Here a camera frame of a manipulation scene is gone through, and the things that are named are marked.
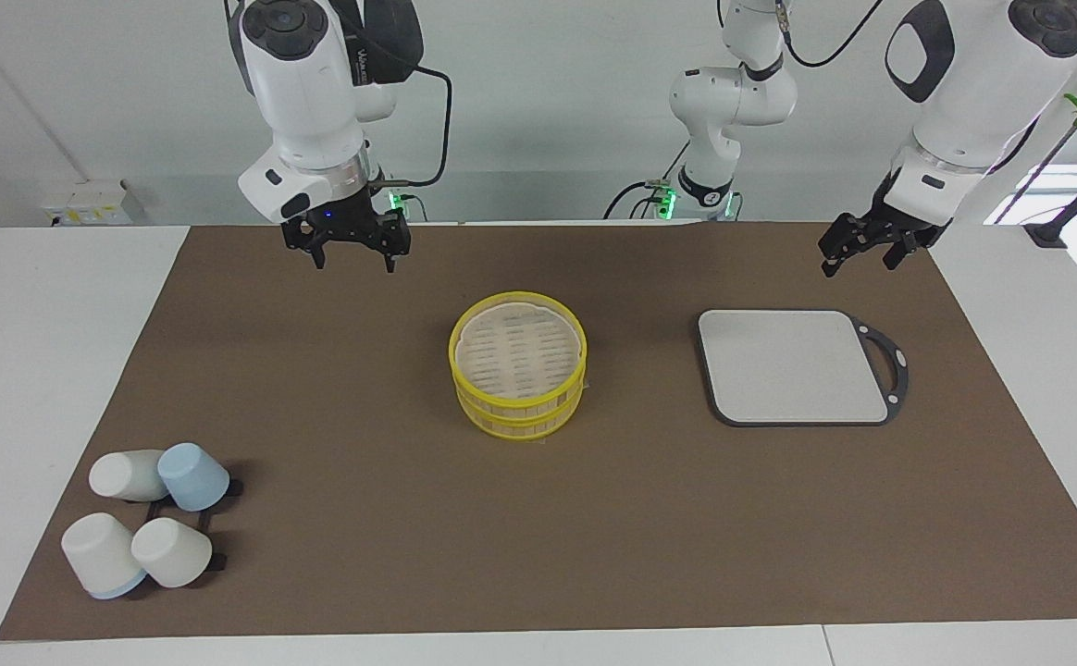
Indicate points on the grey cutting board black rim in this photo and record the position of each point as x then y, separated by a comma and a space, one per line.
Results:
788, 370

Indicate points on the yellow bamboo steamer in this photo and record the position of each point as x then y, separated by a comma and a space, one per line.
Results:
518, 356

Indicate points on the brown table mat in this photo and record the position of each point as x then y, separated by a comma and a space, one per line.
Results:
363, 555

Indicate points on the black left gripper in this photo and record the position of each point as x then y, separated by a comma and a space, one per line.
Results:
890, 225

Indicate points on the black cup rack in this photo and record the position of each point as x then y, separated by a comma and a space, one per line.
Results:
235, 487

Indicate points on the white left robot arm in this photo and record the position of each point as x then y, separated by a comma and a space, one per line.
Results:
973, 83

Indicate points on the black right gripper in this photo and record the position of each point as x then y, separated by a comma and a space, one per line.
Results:
344, 224

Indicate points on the white power outlet box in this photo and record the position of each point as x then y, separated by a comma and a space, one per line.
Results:
94, 203

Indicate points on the white cup blue rim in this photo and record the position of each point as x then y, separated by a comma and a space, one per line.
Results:
99, 553

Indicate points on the light blue cup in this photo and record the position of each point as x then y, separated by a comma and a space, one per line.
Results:
192, 476

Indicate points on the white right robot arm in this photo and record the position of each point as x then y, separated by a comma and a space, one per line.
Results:
312, 83

